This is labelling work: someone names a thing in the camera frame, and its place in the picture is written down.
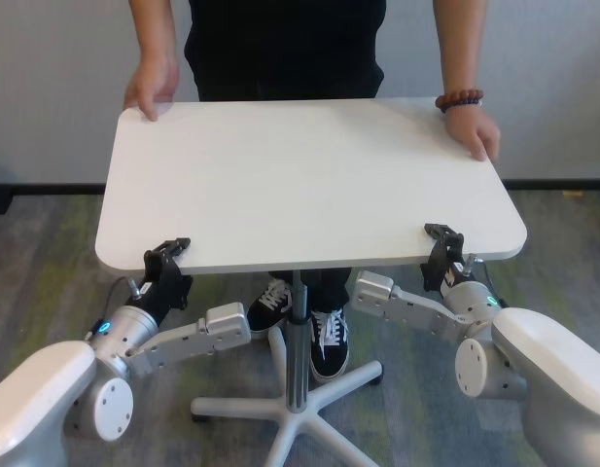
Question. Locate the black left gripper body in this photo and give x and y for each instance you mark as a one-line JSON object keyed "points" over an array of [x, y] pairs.
{"points": [[165, 292]]}

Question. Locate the person's right forearm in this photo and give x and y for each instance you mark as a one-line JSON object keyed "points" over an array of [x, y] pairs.
{"points": [[151, 29]]}

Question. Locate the person's right hand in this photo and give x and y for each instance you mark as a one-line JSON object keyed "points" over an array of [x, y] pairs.
{"points": [[156, 82]]}

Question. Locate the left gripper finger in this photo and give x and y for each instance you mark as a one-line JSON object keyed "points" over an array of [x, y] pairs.
{"points": [[170, 248]]}

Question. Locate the person's left forearm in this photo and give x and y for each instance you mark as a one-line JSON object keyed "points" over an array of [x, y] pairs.
{"points": [[457, 44]]}

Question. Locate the person's black-clothed body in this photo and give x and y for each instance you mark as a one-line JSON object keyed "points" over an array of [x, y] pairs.
{"points": [[285, 48]]}

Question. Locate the white rectangular table board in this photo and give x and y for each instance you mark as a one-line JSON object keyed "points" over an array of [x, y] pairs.
{"points": [[304, 180]]}

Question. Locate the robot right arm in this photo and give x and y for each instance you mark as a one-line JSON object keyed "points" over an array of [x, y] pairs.
{"points": [[547, 365]]}

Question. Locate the small tan floor scrap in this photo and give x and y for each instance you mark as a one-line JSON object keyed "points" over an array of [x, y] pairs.
{"points": [[574, 194]]}

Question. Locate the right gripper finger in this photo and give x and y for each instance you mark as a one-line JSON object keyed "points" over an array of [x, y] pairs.
{"points": [[445, 232]]}

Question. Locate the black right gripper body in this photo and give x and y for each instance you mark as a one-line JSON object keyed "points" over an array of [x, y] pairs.
{"points": [[440, 272]]}

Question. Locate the person's left hand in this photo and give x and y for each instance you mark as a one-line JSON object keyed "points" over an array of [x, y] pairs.
{"points": [[474, 131]]}

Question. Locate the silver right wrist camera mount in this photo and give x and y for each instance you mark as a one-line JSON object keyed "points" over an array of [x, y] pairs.
{"points": [[406, 304]]}

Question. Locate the black floor box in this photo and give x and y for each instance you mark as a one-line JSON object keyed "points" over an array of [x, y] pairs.
{"points": [[0, 199]]}

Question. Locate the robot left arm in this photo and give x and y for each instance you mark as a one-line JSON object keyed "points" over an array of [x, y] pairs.
{"points": [[46, 389]]}

